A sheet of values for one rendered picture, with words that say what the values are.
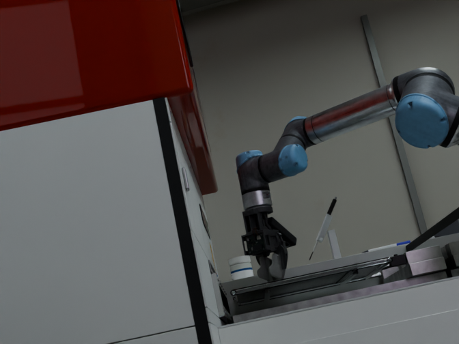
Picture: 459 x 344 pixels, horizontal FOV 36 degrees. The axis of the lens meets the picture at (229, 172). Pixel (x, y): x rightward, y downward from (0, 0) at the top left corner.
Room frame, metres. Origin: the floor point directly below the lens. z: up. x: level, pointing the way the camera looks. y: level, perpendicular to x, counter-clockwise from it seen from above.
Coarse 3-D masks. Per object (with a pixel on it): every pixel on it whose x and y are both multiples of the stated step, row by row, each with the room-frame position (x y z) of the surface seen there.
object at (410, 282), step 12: (420, 276) 1.64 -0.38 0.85; (432, 276) 1.64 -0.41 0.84; (444, 276) 1.64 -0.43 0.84; (372, 288) 1.64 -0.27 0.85; (384, 288) 1.64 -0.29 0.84; (396, 288) 1.64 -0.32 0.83; (312, 300) 1.64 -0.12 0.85; (324, 300) 1.64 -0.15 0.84; (336, 300) 1.64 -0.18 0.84; (252, 312) 1.64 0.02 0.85; (264, 312) 1.64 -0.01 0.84; (276, 312) 1.64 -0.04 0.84
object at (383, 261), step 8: (352, 264) 1.59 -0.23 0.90; (360, 264) 1.58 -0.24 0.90; (368, 264) 1.58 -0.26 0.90; (376, 264) 1.58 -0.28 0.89; (320, 272) 1.58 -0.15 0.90; (328, 272) 1.58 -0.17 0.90; (336, 272) 1.58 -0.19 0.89; (280, 280) 1.58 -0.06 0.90; (288, 280) 1.58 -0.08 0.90; (296, 280) 1.58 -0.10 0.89; (304, 280) 1.58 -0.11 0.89; (240, 288) 1.58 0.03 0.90; (248, 288) 1.58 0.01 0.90; (256, 288) 1.58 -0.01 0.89; (264, 288) 1.58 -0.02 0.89
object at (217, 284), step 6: (216, 276) 1.53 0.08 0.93; (216, 282) 1.53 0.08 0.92; (216, 288) 1.53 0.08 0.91; (222, 288) 1.73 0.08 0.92; (216, 294) 1.53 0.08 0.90; (222, 294) 1.81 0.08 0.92; (216, 300) 1.53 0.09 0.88; (222, 300) 1.96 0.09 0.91; (222, 306) 1.53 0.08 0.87; (228, 306) 1.97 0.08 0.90; (222, 312) 1.53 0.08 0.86; (228, 312) 1.96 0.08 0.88; (222, 318) 1.60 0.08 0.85; (228, 318) 1.74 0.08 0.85
